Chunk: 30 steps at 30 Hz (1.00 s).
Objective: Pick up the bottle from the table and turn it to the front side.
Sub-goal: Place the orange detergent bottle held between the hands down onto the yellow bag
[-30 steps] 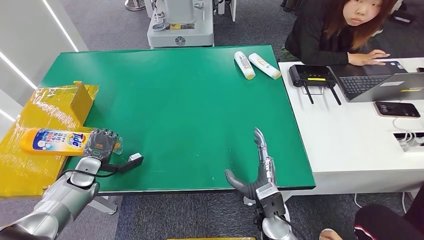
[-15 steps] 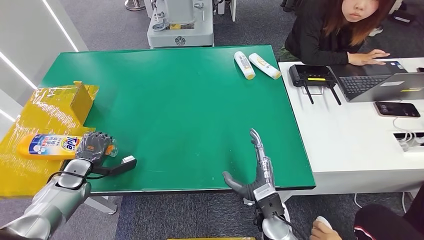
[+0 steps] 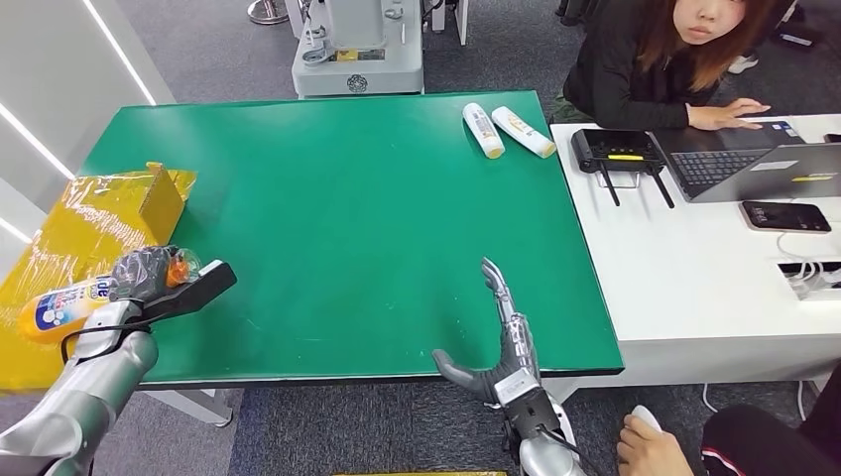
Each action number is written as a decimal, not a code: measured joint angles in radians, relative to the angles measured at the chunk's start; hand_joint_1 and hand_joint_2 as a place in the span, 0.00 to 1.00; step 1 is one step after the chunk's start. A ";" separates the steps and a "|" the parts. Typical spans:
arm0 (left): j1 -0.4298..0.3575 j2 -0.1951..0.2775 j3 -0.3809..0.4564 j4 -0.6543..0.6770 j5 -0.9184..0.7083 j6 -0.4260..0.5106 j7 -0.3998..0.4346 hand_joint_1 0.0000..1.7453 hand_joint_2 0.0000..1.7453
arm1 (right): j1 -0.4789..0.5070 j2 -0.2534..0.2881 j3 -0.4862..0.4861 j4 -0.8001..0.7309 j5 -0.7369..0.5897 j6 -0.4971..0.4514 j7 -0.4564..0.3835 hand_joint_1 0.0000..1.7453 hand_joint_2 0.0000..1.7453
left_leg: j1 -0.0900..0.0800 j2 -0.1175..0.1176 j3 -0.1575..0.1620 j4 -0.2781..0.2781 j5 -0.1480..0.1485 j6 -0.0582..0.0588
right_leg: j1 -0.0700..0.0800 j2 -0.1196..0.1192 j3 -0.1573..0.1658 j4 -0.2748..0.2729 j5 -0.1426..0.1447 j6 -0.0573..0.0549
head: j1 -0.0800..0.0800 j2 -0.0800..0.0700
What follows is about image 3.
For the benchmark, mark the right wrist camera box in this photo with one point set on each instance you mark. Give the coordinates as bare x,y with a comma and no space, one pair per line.
525,404

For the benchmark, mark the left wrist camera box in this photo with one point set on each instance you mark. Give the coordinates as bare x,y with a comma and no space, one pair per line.
197,289

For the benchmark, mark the metal stanchion base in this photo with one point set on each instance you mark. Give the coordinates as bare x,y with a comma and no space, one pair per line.
266,11

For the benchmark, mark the grey laptop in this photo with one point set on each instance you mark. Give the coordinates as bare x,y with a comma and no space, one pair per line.
726,165

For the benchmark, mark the yellow taped cardboard box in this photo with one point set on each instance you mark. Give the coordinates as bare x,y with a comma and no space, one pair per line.
79,223

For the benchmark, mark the white desk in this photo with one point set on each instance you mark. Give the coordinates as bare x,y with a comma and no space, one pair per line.
690,282

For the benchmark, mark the black router with antennas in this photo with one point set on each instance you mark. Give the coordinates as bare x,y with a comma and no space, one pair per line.
614,150

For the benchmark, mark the white machine base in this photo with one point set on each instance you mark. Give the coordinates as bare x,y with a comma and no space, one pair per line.
357,59

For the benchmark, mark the orange bottle with clear cap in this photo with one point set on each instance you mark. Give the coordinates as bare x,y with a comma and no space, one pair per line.
59,312

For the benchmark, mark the white computer mouse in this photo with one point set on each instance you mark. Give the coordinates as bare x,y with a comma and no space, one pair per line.
647,417

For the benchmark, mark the person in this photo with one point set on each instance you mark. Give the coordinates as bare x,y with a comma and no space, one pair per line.
624,72
762,440

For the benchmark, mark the green table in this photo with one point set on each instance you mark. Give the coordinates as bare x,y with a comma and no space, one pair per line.
328,210

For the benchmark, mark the black smartphone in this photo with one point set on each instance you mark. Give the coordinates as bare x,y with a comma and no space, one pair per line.
785,217

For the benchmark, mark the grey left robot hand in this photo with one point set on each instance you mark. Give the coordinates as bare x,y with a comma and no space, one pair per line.
141,273

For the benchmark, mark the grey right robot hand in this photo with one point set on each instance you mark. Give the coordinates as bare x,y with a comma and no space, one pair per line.
516,355

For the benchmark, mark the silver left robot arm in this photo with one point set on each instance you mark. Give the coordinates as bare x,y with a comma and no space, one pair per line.
79,394

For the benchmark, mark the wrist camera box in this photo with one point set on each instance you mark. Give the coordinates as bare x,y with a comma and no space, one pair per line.
525,404
197,289

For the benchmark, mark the white tube bottle yellow cap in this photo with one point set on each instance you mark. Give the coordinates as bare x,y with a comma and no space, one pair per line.
483,130
523,131

